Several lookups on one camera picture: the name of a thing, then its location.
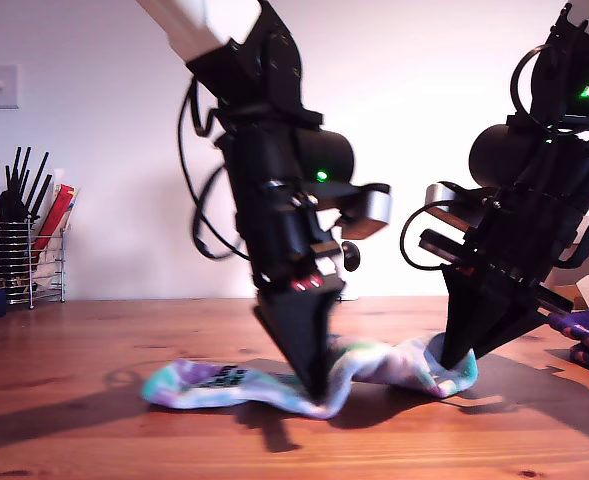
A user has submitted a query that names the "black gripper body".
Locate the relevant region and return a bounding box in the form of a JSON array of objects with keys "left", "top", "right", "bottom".
[
  {"left": 417, "top": 189, "right": 584, "bottom": 313},
  {"left": 234, "top": 195, "right": 348, "bottom": 299}
]

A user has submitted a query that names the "pastel tie-dye sock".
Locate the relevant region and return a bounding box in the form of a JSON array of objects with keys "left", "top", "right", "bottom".
[{"left": 141, "top": 334, "right": 480, "bottom": 420}]

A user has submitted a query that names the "brown cardboard box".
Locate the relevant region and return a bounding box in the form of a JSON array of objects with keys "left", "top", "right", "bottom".
[{"left": 552, "top": 284, "right": 581, "bottom": 304}]

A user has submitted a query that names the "red chopstick packet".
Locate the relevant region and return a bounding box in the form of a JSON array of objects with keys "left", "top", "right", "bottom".
[{"left": 33, "top": 184, "right": 78, "bottom": 256}]

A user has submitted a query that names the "black chopstick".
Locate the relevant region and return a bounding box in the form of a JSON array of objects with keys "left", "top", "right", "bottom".
[
  {"left": 6, "top": 147, "right": 21, "bottom": 196},
  {"left": 16, "top": 146, "right": 32, "bottom": 201},
  {"left": 31, "top": 173, "right": 54, "bottom": 222},
  {"left": 23, "top": 152, "right": 50, "bottom": 221}
]

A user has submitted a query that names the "black utensil head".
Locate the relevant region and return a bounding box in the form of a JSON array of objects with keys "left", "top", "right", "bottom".
[{"left": 1, "top": 189, "right": 28, "bottom": 224}]

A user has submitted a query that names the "white round security camera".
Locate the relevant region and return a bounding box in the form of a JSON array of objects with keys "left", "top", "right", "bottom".
[{"left": 323, "top": 239, "right": 363, "bottom": 303}]

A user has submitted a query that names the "thin black cable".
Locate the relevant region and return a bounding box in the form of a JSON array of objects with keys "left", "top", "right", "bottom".
[
  {"left": 511, "top": 43, "right": 558, "bottom": 126},
  {"left": 400, "top": 199, "right": 470, "bottom": 271},
  {"left": 176, "top": 79, "right": 253, "bottom": 264}
]

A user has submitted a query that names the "grey camera box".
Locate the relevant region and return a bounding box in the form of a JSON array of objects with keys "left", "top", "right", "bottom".
[
  {"left": 423, "top": 181, "right": 498, "bottom": 226},
  {"left": 318, "top": 182, "right": 393, "bottom": 240}
]

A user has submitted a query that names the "chrome wire utensil holder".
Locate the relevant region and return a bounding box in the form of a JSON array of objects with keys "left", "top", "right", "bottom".
[{"left": 0, "top": 219, "right": 68, "bottom": 311}]

